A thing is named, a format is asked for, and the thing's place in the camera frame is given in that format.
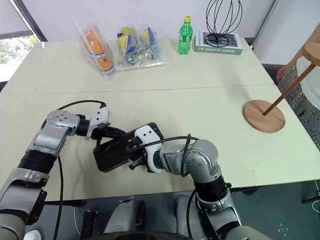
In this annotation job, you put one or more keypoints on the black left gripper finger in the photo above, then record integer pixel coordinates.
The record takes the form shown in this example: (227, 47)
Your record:
(117, 131)
(112, 138)

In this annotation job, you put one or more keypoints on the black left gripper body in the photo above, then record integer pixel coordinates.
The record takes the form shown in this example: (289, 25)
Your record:
(100, 133)

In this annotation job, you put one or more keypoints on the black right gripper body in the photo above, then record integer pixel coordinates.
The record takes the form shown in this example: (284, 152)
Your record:
(140, 157)

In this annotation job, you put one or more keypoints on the round wooden stand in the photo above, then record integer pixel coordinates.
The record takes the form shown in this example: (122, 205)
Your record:
(262, 120)

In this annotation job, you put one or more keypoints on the person's right forearm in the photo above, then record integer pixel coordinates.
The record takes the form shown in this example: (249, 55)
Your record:
(301, 51)

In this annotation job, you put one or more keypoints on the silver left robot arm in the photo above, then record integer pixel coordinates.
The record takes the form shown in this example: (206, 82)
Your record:
(37, 150)

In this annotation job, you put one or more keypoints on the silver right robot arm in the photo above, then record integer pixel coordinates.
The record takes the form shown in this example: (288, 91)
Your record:
(200, 160)

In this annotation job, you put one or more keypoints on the person's right hand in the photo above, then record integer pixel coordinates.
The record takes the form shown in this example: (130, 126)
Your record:
(283, 73)

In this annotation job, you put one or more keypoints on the dark grey rounded shape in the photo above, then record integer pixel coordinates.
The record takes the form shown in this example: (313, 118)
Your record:
(186, 215)
(125, 215)

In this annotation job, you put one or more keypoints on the black bar under table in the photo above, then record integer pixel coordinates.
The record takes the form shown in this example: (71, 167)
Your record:
(72, 203)

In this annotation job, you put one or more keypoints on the clear bag, blue yellow items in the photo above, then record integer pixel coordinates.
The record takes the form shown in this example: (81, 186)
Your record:
(136, 50)

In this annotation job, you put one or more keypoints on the clear bag of orange items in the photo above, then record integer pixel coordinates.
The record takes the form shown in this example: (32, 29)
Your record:
(97, 47)

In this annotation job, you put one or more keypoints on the green plastic soda bottle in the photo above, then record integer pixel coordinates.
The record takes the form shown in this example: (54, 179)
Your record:
(184, 40)

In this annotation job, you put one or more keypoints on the grey hardcover book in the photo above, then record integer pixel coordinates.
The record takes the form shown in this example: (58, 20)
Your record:
(232, 48)

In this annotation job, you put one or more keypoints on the person's grey patterned garment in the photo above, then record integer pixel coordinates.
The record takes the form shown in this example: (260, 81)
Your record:
(307, 112)

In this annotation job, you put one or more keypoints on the grey metal pole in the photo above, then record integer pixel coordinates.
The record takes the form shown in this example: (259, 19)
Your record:
(263, 22)

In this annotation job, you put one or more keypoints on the person's white shirt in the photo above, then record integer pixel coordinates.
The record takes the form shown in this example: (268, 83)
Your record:
(312, 82)

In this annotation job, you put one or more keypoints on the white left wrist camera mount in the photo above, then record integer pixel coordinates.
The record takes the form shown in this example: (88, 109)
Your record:
(100, 116)

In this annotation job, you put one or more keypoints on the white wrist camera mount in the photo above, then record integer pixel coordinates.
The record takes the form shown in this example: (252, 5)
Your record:
(100, 116)
(148, 136)

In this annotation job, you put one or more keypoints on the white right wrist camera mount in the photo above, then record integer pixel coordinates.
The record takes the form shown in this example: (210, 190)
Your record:
(148, 136)

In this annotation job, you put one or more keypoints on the dark window frame post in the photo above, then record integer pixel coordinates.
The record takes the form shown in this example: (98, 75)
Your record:
(27, 18)

